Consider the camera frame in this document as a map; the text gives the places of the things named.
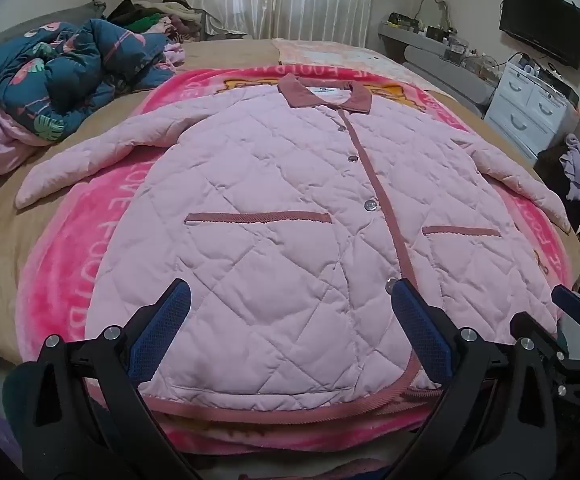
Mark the pile of folded clothes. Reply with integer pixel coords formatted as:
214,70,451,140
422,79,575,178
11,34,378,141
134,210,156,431
106,0,205,43

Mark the dark chair with clothes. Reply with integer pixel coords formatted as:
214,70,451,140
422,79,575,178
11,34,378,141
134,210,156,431
534,135,580,301

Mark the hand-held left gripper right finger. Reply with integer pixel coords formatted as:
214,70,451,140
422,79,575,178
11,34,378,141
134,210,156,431
385,277,558,480

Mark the blue flamingo print duvet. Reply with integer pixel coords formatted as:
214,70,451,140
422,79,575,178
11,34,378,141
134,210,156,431
0,18,185,196

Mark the pink cartoon printed blanket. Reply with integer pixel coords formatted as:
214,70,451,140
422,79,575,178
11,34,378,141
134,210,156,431
14,65,578,456

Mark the grey pillow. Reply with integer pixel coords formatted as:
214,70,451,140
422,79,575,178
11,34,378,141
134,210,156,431
0,0,107,56

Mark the peach patterned blanket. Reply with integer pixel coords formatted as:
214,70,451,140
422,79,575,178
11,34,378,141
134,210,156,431
272,37,431,93

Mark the group of small cluttered items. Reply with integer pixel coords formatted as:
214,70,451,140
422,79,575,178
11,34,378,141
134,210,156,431
387,10,500,78

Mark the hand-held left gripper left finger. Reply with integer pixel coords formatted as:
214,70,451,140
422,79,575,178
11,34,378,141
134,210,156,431
22,278,205,480

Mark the grey padded shelf unit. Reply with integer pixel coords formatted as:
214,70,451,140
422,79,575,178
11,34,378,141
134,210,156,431
379,20,498,121

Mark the pink quilted jacket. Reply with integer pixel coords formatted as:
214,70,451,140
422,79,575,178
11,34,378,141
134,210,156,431
15,72,573,423

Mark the black flat television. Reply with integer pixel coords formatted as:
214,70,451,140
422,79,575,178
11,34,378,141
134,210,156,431
498,0,580,70

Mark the white drawer cabinet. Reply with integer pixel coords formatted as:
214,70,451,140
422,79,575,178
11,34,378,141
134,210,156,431
484,57,580,161

